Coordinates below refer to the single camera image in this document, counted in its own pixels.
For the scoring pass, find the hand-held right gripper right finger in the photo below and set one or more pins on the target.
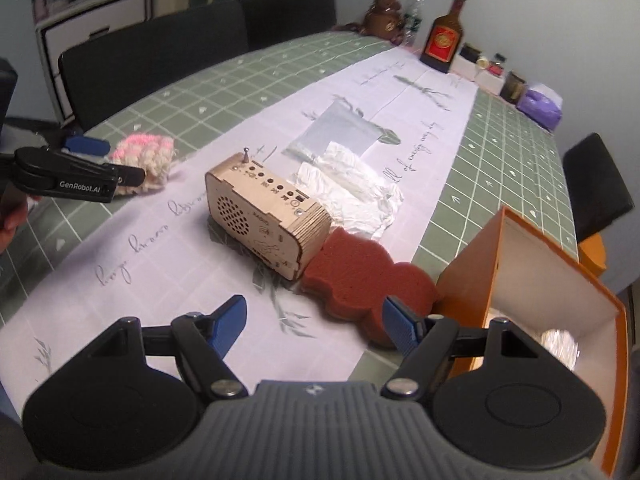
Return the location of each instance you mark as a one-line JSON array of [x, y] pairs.
[[402, 325]]

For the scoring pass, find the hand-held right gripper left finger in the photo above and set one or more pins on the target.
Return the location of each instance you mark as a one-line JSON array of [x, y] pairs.
[[230, 327]]

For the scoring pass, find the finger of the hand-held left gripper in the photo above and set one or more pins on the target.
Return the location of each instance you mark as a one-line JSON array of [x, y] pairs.
[[75, 162], [90, 146]]

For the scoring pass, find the pink knitted cloth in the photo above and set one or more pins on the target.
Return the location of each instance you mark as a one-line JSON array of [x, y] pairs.
[[150, 155]]

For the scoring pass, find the red-brown sponge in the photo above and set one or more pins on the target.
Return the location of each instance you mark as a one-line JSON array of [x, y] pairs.
[[360, 275]]

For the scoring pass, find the orange cardboard box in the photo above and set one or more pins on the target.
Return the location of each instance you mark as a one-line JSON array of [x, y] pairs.
[[470, 280]]

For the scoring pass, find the person's left hand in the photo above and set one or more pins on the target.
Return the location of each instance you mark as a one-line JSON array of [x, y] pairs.
[[12, 221]]

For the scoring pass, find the white printed table runner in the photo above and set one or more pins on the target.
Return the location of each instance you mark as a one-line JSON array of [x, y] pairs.
[[200, 270]]

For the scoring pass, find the black chair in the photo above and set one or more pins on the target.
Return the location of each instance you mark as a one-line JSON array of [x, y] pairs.
[[290, 15], [595, 185], [150, 55]]

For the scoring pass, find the white cabinet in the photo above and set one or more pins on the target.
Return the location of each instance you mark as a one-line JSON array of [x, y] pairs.
[[90, 25]]

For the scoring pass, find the wooden radio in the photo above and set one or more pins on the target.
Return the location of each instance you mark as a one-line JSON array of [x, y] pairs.
[[260, 210]]

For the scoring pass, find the crumpled white plastic bag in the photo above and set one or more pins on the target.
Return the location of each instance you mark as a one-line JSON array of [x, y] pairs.
[[350, 190]]

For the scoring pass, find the orange box lid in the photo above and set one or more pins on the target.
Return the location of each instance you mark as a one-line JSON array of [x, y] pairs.
[[594, 255]]

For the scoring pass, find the clear plastic zip bag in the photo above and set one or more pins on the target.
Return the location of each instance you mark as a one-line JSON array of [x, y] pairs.
[[340, 127]]

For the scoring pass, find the white box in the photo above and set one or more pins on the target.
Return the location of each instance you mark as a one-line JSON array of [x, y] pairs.
[[490, 84], [462, 67]]

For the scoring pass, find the purple tissue pack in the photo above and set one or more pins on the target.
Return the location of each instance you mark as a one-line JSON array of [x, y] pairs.
[[540, 107]]

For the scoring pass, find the tall dark jar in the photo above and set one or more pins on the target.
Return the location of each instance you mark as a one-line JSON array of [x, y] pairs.
[[512, 87]]

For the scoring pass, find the small tape roll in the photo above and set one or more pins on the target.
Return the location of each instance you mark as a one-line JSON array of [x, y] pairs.
[[481, 62]]

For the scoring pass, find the small red label bottle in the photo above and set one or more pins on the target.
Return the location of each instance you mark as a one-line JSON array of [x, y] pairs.
[[496, 66]]

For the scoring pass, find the small dark jar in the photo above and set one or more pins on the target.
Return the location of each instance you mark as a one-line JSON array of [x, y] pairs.
[[470, 52]]

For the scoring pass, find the brown liquor bottle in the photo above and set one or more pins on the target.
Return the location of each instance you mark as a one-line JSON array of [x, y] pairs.
[[442, 42]]

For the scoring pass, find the clear water bottle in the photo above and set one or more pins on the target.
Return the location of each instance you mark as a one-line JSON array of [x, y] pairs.
[[415, 17]]

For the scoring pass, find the brown bear figure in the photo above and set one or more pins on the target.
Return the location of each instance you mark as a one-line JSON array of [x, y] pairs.
[[382, 15]]

